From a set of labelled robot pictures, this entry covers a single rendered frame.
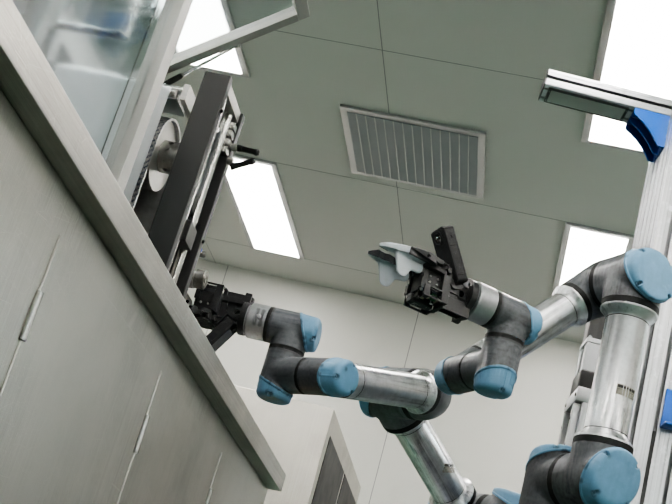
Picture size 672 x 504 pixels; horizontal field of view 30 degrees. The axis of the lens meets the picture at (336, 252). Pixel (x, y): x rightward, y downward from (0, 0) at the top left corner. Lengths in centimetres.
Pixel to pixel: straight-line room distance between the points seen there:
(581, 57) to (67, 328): 332
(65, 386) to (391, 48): 344
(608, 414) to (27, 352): 139
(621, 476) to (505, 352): 32
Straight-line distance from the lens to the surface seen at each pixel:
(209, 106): 228
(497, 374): 234
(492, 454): 708
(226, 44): 307
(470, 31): 456
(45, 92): 121
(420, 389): 268
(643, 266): 255
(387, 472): 706
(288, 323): 257
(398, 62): 486
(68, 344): 146
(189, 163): 223
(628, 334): 253
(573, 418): 284
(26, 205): 128
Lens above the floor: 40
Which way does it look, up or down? 21 degrees up
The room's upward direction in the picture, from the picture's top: 16 degrees clockwise
